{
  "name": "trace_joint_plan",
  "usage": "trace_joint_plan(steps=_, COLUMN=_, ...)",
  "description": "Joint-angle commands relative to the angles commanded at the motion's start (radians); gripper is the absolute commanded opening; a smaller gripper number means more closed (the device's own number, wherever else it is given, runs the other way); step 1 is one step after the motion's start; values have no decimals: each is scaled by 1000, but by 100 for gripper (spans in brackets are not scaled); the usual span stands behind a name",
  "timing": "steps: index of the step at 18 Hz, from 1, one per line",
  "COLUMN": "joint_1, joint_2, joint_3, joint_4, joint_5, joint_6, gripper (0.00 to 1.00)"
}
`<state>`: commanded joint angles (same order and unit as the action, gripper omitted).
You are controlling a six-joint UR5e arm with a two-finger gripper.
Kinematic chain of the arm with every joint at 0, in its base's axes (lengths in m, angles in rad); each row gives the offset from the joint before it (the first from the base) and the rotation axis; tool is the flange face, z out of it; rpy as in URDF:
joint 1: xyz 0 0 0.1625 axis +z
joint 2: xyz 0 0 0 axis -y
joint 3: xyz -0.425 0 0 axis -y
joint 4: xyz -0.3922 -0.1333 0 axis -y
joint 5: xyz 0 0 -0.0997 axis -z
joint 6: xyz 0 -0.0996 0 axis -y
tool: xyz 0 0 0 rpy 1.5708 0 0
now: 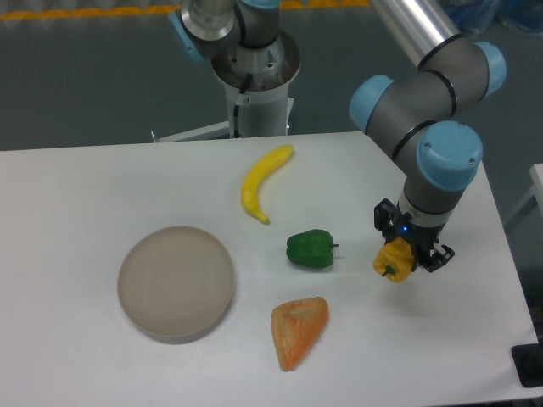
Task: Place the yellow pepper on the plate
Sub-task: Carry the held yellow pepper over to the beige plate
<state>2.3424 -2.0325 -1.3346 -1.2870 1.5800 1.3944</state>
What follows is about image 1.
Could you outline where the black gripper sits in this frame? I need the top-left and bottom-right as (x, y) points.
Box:
(373, 198), (455, 272)

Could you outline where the yellow toy pepper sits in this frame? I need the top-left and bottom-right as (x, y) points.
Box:
(372, 237), (415, 283)

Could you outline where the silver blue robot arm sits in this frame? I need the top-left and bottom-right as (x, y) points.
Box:
(169, 1), (507, 272)

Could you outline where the green toy pepper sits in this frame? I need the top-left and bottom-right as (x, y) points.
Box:
(286, 229), (339, 270)

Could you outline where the beige round plate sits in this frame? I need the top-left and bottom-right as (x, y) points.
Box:
(117, 226), (235, 344)

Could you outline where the white furniture edge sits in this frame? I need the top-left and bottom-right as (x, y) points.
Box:
(502, 163), (543, 232)

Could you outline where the orange toy bread slice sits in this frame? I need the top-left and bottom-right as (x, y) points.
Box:
(271, 297), (329, 371)

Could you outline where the yellow toy banana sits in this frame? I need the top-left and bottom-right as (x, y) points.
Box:
(240, 144), (294, 225)

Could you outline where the black clamp on table edge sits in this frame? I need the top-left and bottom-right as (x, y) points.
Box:
(511, 343), (542, 388)

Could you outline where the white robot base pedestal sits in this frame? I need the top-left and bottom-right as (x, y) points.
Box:
(156, 30), (301, 142)

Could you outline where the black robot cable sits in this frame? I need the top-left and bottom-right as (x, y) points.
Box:
(232, 72), (255, 139)

